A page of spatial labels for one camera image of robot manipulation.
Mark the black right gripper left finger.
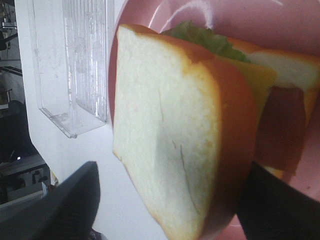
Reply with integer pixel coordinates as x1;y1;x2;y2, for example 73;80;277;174
0;161;100;240

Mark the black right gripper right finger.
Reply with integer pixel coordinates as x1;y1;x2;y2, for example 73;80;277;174
236;162;320;240

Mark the bread slice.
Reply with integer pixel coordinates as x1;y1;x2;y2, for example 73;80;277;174
227;37;320;124
113;24;257;240

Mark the yellow cheese slice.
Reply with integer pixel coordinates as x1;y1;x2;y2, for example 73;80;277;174
216;55;277;126

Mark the green lettuce leaf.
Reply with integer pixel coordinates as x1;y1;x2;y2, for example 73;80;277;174
161;20;251;63

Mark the clear left plastic tray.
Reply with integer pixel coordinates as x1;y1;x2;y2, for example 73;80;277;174
27;0;114;139

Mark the pink round plate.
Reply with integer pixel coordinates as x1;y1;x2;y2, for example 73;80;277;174
108;0;320;240

